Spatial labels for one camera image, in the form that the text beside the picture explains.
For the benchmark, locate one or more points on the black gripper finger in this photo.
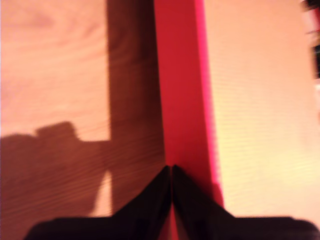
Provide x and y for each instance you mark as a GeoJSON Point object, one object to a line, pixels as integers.
{"type": "Point", "coordinates": [197, 215]}
{"type": "Point", "coordinates": [147, 215]}

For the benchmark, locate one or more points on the red Nike shoebox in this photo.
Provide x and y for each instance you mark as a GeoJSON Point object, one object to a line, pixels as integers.
{"type": "Point", "coordinates": [182, 75]}

